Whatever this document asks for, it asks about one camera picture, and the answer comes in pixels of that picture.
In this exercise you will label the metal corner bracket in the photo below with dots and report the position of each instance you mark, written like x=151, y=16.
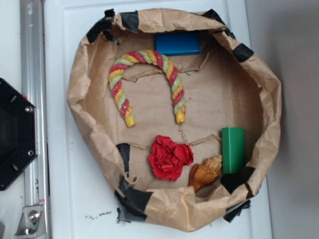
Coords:
x=32, y=223

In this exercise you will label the brown paper bag bin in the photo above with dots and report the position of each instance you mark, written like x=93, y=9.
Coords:
x=225, y=85

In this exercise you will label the multicolored twisted rope toy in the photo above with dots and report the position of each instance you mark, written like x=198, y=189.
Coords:
x=155, y=58

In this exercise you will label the brown conch seashell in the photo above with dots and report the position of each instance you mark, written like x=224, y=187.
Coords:
x=206, y=173

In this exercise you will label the blue rectangular block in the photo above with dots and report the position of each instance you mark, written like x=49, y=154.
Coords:
x=178, y=44

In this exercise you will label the aluminium extrusion rail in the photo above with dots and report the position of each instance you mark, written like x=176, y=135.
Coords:
x=36, y=175

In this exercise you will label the green cylinder block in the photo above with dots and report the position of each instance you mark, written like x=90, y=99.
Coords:
x=233, y=149

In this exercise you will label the black octagonal mount plate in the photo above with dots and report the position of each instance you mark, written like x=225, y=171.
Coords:
x=17, y=134

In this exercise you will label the red crumpled paper flower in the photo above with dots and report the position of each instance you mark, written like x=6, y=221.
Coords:
x=168, y=158

